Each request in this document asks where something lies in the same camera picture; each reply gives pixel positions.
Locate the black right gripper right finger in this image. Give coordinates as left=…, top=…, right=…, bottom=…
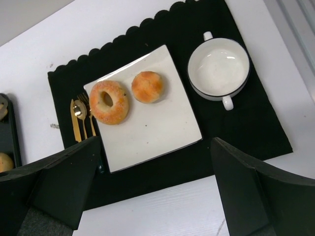
left=211, top=138, right=315, bottom=236

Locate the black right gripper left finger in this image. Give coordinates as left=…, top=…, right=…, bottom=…
left=0, top=136, right=101, bottom=236

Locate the orange ring bagel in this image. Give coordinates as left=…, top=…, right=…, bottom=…
left=0, top=152, right=14, bottom=172
left=89, top=80, right=129, bottom=125

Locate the round orange bread roll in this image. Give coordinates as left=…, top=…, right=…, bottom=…
left=131, top=71, right=164, bottom=103

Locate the oval speckled bread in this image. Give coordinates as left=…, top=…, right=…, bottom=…
left=0, top=95, right=8, bottom=121

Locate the gold knife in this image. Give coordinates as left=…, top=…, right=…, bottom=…
left=70, top=99, right=82, bottom=142

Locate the black serving tray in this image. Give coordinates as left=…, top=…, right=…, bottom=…
left=0, top=93, right=22, bottom=168

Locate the black scalloped placemat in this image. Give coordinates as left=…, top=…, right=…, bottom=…
left=48, top=0, right=292, bottom=209

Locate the gold spoon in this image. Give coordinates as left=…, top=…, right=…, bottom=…
left=73, top=99, right=88, bottom=139

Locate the gold fork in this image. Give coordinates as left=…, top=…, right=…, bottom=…
left=77, top=93, right=96, bottom=136

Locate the white square plate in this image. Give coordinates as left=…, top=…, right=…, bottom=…
left=83, top=45, right=202, bottom=173

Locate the white two-handled bowl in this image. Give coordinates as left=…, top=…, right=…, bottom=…
left=187, top=31, right=251, bottom=111

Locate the aluminium rail right side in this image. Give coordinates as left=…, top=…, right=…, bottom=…
left=277, top=0, right=315, bottom=72

